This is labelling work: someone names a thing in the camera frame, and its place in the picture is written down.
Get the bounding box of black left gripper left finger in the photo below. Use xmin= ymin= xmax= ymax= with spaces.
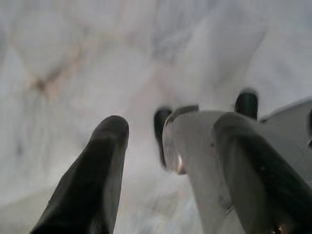
xmin=30 ymin=115 xmax=130 ymax=234

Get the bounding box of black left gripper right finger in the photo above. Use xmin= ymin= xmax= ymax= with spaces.
xmin=213 ymin=112 xmax=312 ymax=234

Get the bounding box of grey right robot leg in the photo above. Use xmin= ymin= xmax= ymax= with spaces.
xmin=258 ymin=97 xmax=312 ymax=156

